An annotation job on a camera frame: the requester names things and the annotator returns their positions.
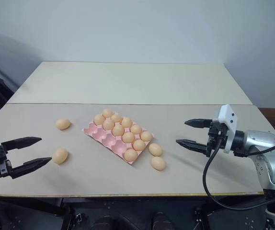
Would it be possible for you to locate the pink egg tray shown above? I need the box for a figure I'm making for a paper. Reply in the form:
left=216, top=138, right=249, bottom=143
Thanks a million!
left=81, top=121, right=155, bottom=166

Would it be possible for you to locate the dark rounded shape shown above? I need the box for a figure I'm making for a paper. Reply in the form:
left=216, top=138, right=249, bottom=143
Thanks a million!
left=94, top=214, right=119, bottom=230
left=151, top=211, right=174, bottom=230

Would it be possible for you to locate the black table frame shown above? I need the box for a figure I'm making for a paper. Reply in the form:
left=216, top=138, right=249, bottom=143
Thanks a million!
left=0, top=194, right=269, bottom=230

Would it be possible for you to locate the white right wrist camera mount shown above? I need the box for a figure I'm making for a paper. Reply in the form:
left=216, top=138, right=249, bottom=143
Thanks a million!
left=212, top=103, right=238, bottom=154

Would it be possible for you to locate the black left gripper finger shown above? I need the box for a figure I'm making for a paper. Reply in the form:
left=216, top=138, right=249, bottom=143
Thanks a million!
left=10, top=157, right=53, bottom=179
left=0, top=136, right=43, bottom=152

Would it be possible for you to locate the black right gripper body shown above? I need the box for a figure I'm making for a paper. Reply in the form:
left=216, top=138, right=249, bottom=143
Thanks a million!
left=205, top=120, right=228, bottom=158

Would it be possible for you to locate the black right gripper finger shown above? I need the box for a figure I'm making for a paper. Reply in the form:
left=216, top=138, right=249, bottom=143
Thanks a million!
left=183, top=118, right=213, bottom=130
left=175, top=138, right=208, bottom=157

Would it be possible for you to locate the brown egg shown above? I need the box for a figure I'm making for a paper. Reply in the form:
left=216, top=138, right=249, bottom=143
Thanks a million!
left=121, top=116, right=133, bottom=129
left=56, top=118, right=71, bottom=131
left=140, top=130, right=153, bottom=142
left=124, top=149, right=138, bottom=162
left=112, top=124, right=124, bottom=137
left=132, top=139, right=147, bottom=151
left=103, top=118, right=115, bottom=131
left=93, top=114, right=106, bottom=126
left=148, top=143, right=163, bottom=157
left=150, top=156, right=167, bottom=171
left=122, top=132, right=136, bottom=144
left=102, top=108, right=115, bottom=118
left=52, top=148, right=69, bottom=165
left=130, top=124, right=143, bottom=135
left=111, top=113, right=124, bottom=124

